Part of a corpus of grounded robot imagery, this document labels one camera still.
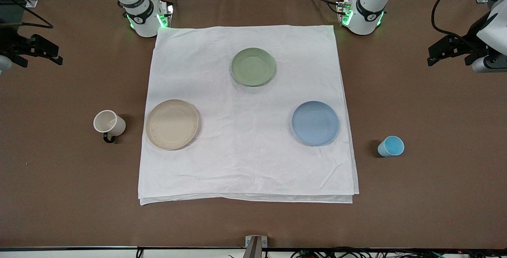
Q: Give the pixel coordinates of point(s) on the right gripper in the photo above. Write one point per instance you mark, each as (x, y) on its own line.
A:
(8, 41)

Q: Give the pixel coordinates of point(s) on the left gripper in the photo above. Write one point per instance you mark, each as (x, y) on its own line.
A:
(472, 33)

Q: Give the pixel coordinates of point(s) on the blue cup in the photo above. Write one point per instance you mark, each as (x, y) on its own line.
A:
(391, 146)

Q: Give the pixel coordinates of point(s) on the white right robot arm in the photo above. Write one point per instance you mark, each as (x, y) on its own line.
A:
(139, 10)

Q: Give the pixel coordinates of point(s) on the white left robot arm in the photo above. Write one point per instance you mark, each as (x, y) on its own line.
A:
(366, 12)

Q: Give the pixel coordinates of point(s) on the beige gray plate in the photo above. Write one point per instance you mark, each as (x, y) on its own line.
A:
(172, 124)

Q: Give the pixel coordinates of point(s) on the blue plate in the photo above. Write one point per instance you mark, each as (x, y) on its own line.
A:
(315, 123)

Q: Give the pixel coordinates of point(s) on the green plate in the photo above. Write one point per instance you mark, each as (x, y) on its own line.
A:
(253, 66)

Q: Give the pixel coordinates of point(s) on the white table cloth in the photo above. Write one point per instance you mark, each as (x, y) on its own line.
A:
(253, 147)

